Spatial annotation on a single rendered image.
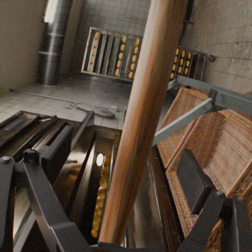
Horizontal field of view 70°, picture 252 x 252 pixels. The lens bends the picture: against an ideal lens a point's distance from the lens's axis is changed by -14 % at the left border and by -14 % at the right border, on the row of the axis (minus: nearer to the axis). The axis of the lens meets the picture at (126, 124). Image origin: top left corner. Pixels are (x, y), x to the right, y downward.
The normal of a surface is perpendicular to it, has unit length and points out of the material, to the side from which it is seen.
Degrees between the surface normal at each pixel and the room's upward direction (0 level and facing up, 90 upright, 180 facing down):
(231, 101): 90
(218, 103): 90
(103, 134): 90
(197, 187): 0
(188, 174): 0
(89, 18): 90
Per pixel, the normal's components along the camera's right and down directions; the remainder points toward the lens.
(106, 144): 0.00, 0.32
